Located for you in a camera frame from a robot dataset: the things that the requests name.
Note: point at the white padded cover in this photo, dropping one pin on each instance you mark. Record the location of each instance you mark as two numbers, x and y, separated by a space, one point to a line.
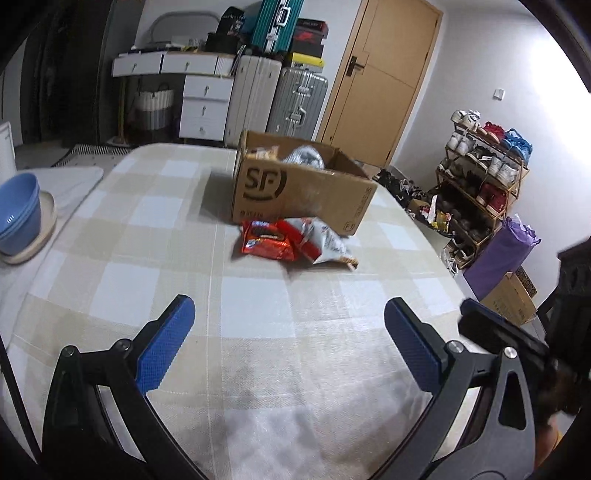
69 180

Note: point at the striped rug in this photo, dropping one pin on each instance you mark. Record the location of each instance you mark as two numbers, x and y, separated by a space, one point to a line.
87 152

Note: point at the small cardboard carton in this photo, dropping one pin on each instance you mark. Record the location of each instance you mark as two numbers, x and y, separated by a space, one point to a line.
508 300

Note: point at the beige plate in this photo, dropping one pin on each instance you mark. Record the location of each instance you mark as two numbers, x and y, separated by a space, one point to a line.
48 217

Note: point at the white drawer cabinet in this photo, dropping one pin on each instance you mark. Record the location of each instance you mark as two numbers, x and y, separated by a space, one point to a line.
203 106

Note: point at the brown cardboard box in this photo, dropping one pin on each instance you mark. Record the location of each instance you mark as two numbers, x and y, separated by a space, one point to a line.
277 194

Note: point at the pile of dark shoes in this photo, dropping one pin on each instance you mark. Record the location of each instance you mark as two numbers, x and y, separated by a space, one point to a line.
401 187

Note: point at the white light switch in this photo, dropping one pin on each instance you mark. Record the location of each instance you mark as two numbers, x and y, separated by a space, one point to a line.
498 93

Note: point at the grey white woven basket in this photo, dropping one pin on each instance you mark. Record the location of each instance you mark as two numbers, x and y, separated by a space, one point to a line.
152 110

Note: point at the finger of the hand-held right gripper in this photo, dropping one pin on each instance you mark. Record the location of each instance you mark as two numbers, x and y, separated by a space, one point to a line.
494 327

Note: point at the teal suitcase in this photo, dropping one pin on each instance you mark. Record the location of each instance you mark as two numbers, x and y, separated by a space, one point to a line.
272 23

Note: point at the black bag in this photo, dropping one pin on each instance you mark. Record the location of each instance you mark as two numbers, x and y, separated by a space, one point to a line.
226 27

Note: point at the yellow black box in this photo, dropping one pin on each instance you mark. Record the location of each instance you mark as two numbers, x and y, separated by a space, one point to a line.
304 61

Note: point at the black shoe boxes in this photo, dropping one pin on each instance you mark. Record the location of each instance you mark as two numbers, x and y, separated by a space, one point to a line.
310 37

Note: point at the blue plastic bowl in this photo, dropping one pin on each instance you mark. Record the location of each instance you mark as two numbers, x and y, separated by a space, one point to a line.
18 198
21 247

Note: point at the white appliance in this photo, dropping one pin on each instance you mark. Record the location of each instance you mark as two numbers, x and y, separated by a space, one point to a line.
7 147

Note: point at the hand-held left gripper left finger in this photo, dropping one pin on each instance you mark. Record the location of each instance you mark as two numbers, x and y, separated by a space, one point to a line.
166 341

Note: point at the purple bag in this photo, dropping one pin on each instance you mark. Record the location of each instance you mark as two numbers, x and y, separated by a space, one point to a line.
498 258

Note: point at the white red snack bag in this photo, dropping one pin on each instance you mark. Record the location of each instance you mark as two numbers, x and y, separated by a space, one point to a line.
328 240

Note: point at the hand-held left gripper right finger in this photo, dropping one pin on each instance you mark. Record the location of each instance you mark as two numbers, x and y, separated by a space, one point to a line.
411 341

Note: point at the small red snack packet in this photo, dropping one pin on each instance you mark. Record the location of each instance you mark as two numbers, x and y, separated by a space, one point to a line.
268 244

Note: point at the cream suitcase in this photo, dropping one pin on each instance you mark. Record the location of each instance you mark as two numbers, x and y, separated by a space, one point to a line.
251 92

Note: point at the person's right forearm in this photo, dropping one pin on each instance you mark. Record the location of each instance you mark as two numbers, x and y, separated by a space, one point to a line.
547 443

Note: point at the silver suitcase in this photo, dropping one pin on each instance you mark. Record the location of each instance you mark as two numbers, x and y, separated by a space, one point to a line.
295 101

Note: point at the yellow snack packets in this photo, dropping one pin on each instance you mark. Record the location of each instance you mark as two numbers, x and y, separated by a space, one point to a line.
436 217

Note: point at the shoe rack with shoes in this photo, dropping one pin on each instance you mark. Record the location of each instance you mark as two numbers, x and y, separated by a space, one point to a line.
494 194

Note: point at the white desk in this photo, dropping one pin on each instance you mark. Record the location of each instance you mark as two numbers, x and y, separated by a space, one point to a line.
138 63

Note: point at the wooden door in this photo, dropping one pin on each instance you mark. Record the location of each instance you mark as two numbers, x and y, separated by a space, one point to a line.
388 69

